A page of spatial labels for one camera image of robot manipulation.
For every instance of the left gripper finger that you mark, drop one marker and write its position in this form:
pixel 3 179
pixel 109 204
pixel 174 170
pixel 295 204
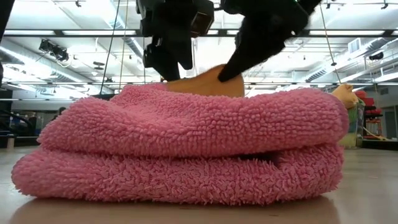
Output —
pixel 166 59
pixel 186 51

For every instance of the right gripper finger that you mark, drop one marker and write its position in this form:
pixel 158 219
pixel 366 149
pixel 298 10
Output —
pixel 245 63

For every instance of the pink microfiber towel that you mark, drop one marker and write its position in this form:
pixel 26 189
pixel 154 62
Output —
pixel 186 140

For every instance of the green microfiber towel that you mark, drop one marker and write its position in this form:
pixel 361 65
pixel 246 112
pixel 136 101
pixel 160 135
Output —
pixel 353 118

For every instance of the clear plastic bin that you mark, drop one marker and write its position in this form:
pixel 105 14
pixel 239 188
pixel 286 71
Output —
pixel 360 124

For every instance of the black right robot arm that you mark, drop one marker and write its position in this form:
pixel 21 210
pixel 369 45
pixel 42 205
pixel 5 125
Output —
pixel 312 4

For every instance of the black overhead light beam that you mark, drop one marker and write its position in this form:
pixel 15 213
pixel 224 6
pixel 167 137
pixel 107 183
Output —
pixel 77 32

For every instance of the black ceiling spotlight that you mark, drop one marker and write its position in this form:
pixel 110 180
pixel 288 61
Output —
pixel 54 49
pixel 376 56

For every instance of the red cart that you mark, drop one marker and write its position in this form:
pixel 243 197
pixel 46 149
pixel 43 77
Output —
pixel 371 105

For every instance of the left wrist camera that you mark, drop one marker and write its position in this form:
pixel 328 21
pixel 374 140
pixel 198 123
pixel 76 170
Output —
pixel 203 18

